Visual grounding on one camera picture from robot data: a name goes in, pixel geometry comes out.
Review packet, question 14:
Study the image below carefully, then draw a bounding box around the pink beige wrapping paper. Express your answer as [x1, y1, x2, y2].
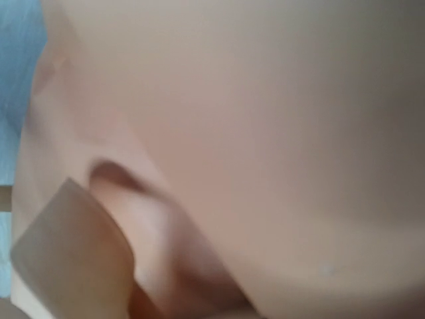
[12, 1, 424, 318]

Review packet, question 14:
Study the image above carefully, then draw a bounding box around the beige ribbon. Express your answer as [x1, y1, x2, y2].
[11, 179, 134, 318]

